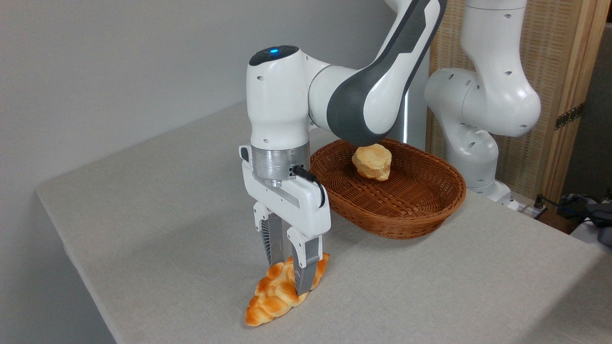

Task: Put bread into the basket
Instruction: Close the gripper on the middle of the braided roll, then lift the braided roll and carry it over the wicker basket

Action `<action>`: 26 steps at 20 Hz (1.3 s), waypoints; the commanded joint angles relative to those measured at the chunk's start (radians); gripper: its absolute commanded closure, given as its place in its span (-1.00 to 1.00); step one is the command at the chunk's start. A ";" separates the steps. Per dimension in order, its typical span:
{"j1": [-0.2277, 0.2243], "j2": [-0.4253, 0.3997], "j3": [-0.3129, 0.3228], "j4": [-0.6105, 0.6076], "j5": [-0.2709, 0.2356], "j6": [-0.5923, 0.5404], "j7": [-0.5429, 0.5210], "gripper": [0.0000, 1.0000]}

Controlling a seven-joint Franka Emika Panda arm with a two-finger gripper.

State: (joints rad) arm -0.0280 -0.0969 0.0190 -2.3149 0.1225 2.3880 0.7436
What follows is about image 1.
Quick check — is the grey fabric bundle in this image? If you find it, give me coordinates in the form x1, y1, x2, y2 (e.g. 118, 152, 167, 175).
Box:
557, 193, 612, 249

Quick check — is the round pale bread bun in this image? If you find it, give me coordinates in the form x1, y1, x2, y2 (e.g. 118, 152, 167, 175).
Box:
352, 143, 393, 182

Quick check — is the brown wooden box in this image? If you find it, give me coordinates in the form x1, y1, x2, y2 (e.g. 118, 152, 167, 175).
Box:
536, 210, 580, 235

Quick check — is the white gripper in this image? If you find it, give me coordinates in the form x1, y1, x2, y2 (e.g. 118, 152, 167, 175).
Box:
239, 146, 331, 296

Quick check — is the grey fabric table cover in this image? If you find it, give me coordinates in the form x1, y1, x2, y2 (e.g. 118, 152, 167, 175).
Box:
36, 101, 605, 344

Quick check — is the black plug with cable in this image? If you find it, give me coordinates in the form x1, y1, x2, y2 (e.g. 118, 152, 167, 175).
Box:
532, 193, 593, 220

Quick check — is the braided golden bread loaf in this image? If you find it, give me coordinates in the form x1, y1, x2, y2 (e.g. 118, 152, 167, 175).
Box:
245, 252, 331, 327

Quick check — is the brown oval wicker basket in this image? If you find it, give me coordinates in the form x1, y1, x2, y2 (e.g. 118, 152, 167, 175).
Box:
309, 139, 467, 240

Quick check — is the dark metal screen hinge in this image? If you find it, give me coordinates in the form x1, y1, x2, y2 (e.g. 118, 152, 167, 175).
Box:
555, 103, 585, 130

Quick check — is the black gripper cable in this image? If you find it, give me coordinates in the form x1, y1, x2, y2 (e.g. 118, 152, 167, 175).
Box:
293, 165, 327, 208

